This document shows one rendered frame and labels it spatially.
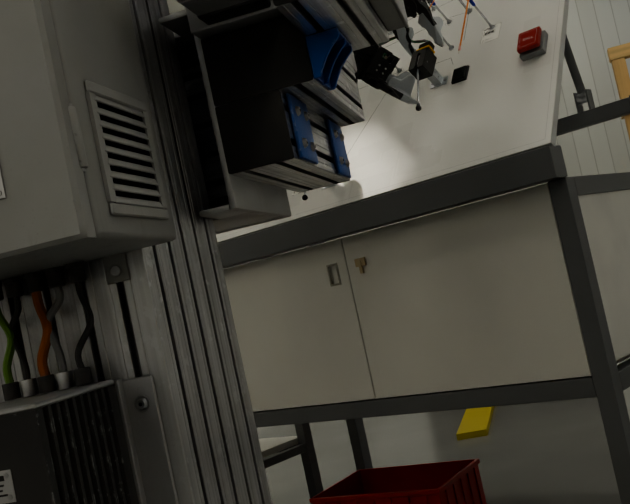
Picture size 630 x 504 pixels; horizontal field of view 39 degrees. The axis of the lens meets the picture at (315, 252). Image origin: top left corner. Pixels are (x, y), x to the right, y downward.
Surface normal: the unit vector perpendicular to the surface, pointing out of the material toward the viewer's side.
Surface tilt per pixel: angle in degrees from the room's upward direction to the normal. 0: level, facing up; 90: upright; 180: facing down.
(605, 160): 90
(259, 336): 90
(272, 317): 90
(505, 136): 54
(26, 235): 90
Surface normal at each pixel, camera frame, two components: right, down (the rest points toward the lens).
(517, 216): -0.64, 0.10
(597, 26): -0.24, 0.00
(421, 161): -0.64, -0.50
